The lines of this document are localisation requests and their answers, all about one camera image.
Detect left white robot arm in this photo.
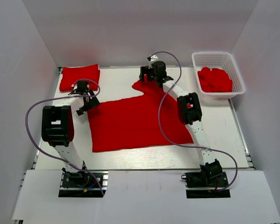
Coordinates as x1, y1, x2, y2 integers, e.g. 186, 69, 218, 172
42, 79, 100, 186

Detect crumpled red shirts in basket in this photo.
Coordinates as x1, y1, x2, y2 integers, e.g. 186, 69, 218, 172
198, 67, 233, 93

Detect red t-shirt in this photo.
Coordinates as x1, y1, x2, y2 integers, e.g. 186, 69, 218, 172
88, 81, 193, 153
59, 64, 100, 92

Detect white plastic basket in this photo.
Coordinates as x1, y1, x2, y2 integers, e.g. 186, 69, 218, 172
192, 51, 245, 100

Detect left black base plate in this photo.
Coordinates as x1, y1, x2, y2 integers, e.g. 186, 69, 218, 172
58, 172, 108, 198

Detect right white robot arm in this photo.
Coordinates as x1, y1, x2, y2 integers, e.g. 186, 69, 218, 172
139, 61, 223, 187

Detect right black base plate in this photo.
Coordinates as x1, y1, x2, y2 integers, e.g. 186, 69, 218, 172
181, 172, 231, 199

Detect folded red t-shirt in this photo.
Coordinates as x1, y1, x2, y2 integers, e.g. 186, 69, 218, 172
59, 64, 100, 92

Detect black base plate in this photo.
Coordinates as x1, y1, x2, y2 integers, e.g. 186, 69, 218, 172
181, 172, 231, 199
58, 172, 108, 198

